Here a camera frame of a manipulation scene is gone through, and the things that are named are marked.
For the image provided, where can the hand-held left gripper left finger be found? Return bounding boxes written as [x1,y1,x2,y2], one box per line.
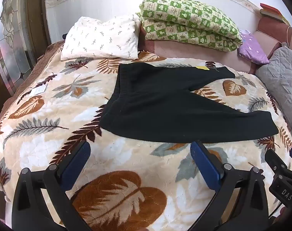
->
[12,140,92,231]

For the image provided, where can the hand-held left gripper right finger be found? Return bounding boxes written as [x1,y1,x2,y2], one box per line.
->
[190,140,276,231]

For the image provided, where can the black pants with yellow patch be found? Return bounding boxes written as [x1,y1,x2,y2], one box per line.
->
[99,63,279,143]

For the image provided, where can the leaf print fleece blanket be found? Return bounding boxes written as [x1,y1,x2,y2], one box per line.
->
[0,50,292,231]

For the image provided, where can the grey quilted cushion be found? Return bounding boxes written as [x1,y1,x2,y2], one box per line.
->
[255,46,292,135]

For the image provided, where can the white blanket label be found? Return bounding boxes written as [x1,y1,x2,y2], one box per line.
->
[30,85,48,95]

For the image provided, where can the brown bedspread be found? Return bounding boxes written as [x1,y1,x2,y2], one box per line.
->
[0,40,66,116]

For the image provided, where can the pink upholstered sofa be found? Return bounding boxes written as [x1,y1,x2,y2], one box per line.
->
[139,17,292,75]

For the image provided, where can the purple floral pillow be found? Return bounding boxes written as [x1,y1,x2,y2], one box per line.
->
[237,29,270,65]

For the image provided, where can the white sprig print pillow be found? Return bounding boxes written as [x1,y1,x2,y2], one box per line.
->
[60,14,142,61]

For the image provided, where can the green checkered folded quilt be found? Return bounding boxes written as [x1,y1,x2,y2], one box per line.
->
[136,0,243,52]

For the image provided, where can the stained glass door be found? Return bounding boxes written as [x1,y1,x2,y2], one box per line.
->
[0,0,38,88]

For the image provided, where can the black cable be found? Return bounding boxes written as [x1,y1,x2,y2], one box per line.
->
[269,199,285,220]

